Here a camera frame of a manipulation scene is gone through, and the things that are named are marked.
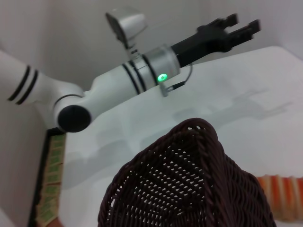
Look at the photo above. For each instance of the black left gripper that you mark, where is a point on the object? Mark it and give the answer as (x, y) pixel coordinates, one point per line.
(198, 43)

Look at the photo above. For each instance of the dark brown woven basket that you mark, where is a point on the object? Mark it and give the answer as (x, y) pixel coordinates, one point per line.
(180, 179)

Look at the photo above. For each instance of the orange striped bread loaf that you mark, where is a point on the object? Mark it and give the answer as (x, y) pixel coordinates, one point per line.
(284, 194)

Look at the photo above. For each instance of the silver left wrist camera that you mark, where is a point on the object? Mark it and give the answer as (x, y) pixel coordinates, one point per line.
(125, 26)

